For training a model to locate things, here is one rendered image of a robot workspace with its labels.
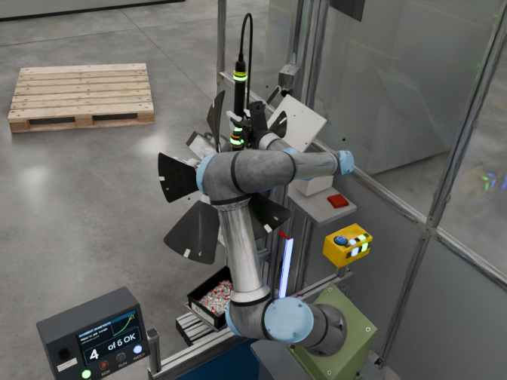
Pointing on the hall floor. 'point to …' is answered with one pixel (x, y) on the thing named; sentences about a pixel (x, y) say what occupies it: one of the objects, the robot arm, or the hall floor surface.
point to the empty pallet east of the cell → (81, 96)
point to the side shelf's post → (303, 255)
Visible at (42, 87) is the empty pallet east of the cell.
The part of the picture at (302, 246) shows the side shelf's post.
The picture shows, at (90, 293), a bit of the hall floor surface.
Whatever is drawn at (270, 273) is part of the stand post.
